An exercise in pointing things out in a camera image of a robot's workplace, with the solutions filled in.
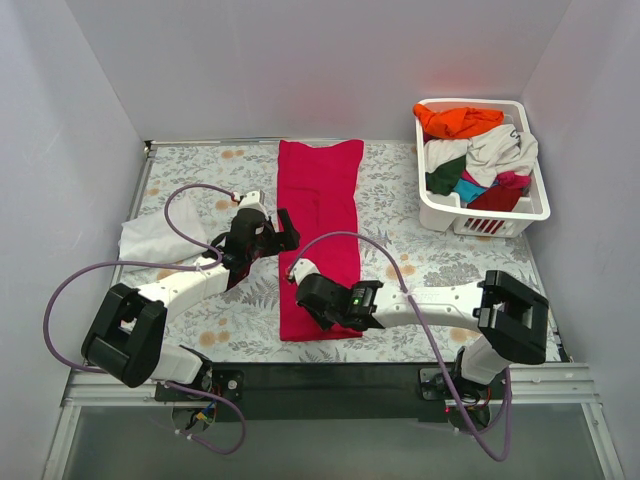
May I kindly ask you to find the magenta t shirt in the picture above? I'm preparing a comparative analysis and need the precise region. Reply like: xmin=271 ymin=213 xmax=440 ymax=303
xmin=277 ymin=140 xmax=364 ymax=342

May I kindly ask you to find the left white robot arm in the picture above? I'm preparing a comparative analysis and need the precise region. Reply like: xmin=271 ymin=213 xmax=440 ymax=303
xmin=81 ymin=208 xmax=300 ymax=400

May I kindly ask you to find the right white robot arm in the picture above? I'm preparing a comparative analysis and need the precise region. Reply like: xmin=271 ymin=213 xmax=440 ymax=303
xmin=290 ymin=265 xmax=549 ymax=398

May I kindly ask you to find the floral table mat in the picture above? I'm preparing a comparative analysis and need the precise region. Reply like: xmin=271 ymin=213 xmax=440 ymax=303
xmin=133 ymin=142 xmax=541 ymax=363

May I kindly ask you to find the folded white t shirt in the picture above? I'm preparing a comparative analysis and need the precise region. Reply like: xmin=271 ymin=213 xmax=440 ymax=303
xmin=118 ymin=196 xmax=207 ymax=264

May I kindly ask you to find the white laundry basket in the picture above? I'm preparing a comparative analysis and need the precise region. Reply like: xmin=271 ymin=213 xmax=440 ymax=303
xmin=415 ymin=98 xmax=550 ymax=238

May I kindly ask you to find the dark green t shirt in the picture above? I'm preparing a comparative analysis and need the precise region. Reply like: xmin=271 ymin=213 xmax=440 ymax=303
xmin=426 ymin=155 xmax=466 ymax=196

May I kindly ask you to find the teal t shirt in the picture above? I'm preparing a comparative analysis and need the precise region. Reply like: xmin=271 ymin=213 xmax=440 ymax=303
xmin=453 ymin=179 xmax=487 ymax=204

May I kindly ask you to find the dark red t shirt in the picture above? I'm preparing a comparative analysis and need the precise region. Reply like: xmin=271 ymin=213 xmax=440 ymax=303
xmin=467 ymin=185 xmax=522 ymax=212

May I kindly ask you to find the orange t shirt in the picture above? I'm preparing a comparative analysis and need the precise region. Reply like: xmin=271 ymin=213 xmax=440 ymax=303
xmin=413 ymin=103 xmax=504 ymax=140

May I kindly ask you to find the pink garment in basket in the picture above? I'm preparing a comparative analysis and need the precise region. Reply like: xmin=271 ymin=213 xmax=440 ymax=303
xmin=496 ymin=171 xmax=531 ymax=190

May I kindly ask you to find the white grey t shirt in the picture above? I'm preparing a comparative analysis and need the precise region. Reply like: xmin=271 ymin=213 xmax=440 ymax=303
xmin=423 ymin=124 xmax=538 ymax=187

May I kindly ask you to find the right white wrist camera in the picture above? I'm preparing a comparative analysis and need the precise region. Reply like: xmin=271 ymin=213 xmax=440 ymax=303
xmin=285 ymin=258 xmax=319 ymax=286

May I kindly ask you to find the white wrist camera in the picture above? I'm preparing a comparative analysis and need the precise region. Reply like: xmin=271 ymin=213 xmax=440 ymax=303
xmin=285 ymin=258 xmax=319 ymax=286
xmin=231 ymin=189 xmax=267 ymax=215

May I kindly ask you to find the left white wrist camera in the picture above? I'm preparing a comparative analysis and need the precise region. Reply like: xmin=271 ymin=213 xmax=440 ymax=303
xmin=231 ymin=189 xmax=267 ymax=215

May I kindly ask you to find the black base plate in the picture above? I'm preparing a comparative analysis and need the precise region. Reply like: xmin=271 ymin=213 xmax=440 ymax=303
xmin=154 ymin=360 xmax=514 ymax=425

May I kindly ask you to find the aluminium frame rail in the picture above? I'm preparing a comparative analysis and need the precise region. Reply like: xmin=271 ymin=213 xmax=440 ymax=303
xmin=44 ymin=362 xmax=625 ymax=479

